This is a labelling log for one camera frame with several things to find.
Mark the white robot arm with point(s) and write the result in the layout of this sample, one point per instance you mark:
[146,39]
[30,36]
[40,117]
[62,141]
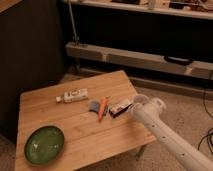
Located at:
[147,111]

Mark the orange carrot toy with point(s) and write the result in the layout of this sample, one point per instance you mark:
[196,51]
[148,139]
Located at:
[103,103]

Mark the white plastic bottle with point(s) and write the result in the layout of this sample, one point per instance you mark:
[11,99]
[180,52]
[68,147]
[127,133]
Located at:
[73,96]

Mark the white paper cup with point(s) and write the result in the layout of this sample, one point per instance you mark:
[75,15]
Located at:
[140,98]

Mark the long grey metal beam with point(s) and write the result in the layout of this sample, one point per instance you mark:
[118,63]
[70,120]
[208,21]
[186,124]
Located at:
[137,59]

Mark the wooden table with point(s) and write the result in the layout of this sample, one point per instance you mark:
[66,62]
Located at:
[87,140]

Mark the grey metal stand pole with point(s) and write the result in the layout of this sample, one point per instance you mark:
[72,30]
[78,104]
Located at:
[76,38]

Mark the upper shelf with clutter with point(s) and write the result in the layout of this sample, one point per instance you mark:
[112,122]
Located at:
[149,8]

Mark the black handle on beam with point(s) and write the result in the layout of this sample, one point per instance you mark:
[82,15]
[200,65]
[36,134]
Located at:
[178,61]

